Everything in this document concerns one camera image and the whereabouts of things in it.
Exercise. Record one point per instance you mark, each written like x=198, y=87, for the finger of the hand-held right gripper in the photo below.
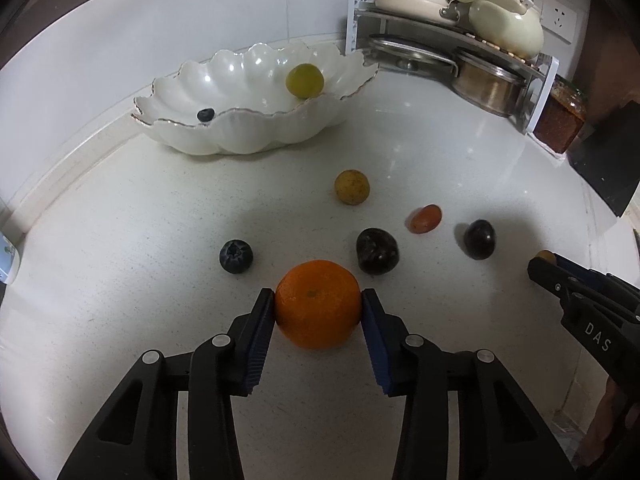
x=547, y=275
x=582, y=270

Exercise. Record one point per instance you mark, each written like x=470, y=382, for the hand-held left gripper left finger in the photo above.
x=256, y=340

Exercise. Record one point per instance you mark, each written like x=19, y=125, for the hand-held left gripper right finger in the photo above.
x=377, y=345

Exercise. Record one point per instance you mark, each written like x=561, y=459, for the orange mandarin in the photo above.
x=317, y=304

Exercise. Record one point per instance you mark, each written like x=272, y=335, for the dark purple grape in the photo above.
x=479, y=239

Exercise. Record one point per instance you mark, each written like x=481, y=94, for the dark purple plum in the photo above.
x=377, y=251

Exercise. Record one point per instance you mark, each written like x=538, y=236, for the white scalloped ceramic bowl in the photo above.
x=250, y=95

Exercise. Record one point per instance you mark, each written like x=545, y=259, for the person's right forearm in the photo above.
x=602, y=425

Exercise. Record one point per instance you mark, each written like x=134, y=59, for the blueberry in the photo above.
x=235, y=256
x=205, y=115

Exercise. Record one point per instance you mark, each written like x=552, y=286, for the black board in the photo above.
x=612, y=155

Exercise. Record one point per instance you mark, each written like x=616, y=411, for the small red-brown date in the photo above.
x=426, y=218

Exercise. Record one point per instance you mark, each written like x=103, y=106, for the glass jar of chili sauce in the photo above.
x=560, y=115

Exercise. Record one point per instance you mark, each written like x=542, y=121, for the steel pot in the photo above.
x=487, y=82

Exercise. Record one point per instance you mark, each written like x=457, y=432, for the white metal kitchen rack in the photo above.
x=520, y=67

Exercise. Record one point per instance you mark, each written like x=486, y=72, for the cream ceramic kettle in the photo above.
x=507, y=27

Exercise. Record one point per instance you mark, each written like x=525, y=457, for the glass pot lid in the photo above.
x=410, y=55

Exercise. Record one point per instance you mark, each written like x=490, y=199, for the white and blue carton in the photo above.
x=7, y=260

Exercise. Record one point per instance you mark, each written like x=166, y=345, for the green plum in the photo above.
x=304, y=80

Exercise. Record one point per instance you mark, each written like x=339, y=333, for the cream cooking pot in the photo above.
x=415, y=1

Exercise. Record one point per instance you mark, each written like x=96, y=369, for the white wall power outlet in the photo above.
x=560, y=19

